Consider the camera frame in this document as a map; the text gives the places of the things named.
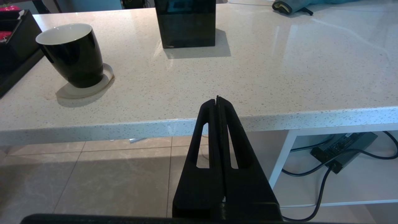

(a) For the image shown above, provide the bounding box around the black mug white inside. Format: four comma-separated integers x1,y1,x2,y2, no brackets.
35,23,104,88

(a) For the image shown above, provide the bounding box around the black tissue box white lid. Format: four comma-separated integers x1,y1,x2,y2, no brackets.
154,0,216,49

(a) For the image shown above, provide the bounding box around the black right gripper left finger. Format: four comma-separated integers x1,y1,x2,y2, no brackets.
172,98,224,219

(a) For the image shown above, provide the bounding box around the black compartment organizer box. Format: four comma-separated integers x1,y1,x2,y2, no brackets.
0,9,43,73

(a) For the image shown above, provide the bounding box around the white round coaster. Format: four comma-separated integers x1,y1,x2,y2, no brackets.
56,63,114,99

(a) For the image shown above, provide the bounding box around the black power adapter with cables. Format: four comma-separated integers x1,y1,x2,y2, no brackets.
269,123,398,208

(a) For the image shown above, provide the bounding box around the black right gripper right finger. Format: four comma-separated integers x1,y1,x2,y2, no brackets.
217,95,283,221

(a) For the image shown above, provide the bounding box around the black serving tray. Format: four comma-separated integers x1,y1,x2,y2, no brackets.
0,48,44,97

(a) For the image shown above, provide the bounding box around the grey oven mitt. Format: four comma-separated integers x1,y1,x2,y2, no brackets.
272,0,363,16

